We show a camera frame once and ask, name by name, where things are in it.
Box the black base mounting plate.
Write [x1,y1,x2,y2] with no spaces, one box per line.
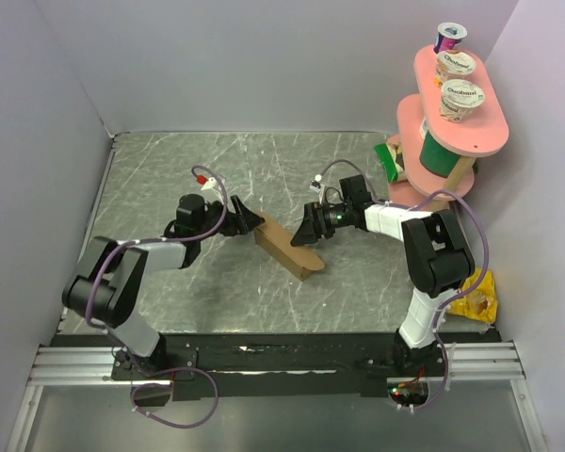
[49,331,503,403]

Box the green snack bag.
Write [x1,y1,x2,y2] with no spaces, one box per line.
[374,142,407,184]

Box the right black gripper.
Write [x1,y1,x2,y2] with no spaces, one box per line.
[291,202,352,247]

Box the front Chobani yogurt cup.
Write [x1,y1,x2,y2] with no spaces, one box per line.
[439,79,485,122]

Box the pink three-tier shelf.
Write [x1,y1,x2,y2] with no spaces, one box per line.
[388,44,509,205]

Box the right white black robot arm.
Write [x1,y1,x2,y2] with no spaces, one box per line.
[290,175,476,376]

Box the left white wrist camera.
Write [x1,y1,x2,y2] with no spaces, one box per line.
[196,174,223,191]

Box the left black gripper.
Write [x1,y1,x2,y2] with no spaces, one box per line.
[196,195,265,241]

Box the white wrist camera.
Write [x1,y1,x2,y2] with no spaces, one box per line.
[196,174,223,191]
[309,174,326,203]

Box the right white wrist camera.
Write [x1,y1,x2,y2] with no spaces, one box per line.
[309,174,326,203]

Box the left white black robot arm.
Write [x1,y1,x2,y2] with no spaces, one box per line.
[61,194,265,379]

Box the purple lid yogurt cup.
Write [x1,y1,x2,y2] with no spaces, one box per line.
[433,22,467,54]

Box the middle Chobani yogurt cup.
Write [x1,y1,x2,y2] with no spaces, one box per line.
[434,51,476,88]

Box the green cylindrical can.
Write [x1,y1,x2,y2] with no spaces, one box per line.
[419,119,460,178]

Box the yellow chip bag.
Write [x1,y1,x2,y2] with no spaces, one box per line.
[447,267,498,325]

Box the brown cardboard box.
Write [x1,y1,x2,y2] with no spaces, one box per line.
[254,212,325,281]

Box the chobani yogurt cup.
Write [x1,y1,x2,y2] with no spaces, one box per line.
[434,51,476,88]
[439,79,485,122]

